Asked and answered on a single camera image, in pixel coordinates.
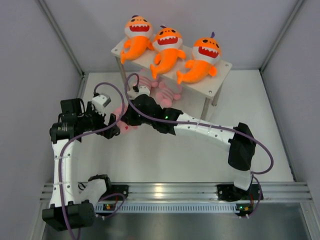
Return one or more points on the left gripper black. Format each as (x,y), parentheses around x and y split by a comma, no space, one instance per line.
(100,117)

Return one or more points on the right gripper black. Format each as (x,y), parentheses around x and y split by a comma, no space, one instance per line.
(128,118)

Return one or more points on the pink striped plush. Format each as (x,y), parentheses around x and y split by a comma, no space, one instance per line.
(167,93)

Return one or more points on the large orange shark plush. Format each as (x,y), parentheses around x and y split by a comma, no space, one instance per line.
(205,52)

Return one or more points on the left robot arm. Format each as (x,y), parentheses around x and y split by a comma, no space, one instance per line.
(70,208)

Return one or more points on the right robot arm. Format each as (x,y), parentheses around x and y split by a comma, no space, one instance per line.
(238,141)

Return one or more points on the white two-tier shelf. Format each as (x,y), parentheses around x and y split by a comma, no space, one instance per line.
(210,87)

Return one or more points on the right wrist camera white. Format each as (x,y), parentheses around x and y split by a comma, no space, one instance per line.
(141,90)

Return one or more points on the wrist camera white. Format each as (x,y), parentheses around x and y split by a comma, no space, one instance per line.
(99,103)
(141,90)

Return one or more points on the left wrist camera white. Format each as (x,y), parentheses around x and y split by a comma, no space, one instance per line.
(99,103)

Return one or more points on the perforated cable duct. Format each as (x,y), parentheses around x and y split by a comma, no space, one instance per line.
(108,208)

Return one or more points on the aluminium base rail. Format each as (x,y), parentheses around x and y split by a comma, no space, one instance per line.
(277,192)

